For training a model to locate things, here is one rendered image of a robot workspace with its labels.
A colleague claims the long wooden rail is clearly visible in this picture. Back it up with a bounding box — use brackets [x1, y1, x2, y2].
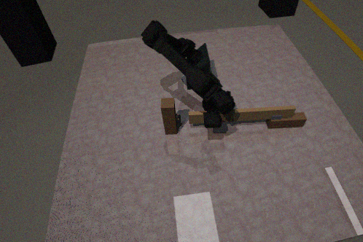
[189, 106, 296, 124]

